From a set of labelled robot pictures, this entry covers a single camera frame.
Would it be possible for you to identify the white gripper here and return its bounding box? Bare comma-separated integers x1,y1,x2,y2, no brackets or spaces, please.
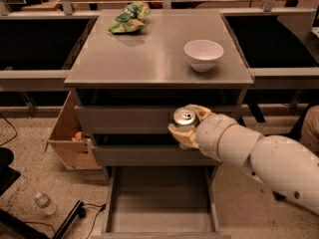
167,104,237,160

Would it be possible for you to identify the green soda can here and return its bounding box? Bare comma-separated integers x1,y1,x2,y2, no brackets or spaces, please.
173,107,198,126

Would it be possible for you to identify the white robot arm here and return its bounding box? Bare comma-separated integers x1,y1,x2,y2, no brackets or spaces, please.
168,105,319,214

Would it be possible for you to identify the grey drawer cabinet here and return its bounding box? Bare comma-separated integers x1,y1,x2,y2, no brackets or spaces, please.
64,8,255,171

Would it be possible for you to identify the grey middle drawer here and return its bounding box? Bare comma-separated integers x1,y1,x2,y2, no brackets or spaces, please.
92,145,221,166

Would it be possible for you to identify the grey drawer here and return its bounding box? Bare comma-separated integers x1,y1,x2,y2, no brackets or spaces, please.
92,145,221,166
92,166,231,239
74,105,242,134

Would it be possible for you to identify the grey bottom drawer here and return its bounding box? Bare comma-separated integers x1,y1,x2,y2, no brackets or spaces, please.
92,166,231,239

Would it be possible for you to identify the grey top drawer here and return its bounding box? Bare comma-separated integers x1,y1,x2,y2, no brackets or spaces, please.
74,105,242,134

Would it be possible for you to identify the black table leg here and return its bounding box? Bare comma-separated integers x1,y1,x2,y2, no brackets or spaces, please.
243,100,265,123

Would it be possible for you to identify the white bowl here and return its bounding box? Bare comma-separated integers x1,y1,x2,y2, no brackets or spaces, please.
183,40,224,72

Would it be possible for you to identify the orange fruit in box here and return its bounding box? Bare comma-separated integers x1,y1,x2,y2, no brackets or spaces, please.
74,131,83,140

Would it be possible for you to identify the tan trouser leg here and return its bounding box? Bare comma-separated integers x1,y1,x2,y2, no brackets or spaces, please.
300,106,319,154

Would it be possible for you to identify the green chip bag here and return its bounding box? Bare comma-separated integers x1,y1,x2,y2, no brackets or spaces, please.
108,1,151,34

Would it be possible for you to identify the cardboard box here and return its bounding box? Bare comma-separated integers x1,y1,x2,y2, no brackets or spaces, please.
48,93,100,169

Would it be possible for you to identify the clear plastic water bottle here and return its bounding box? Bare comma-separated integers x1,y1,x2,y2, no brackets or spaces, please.
35,192,57,215

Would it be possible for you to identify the black chair base left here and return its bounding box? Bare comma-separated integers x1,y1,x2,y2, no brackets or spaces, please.
0,147,85,239

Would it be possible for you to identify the black cable on floor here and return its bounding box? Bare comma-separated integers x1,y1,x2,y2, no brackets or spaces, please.
25,202,108,239

